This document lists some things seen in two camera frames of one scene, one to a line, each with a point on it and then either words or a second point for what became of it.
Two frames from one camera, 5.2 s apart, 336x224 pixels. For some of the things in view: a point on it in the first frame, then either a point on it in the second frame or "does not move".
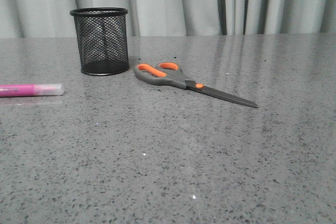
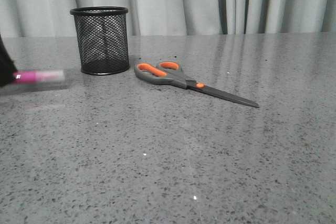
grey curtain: x=39 y=4 does not move
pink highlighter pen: x=7 y=90 to x=30 y=76
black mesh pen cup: x=102 y=36 does not move
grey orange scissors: x=170 y=73 does not move
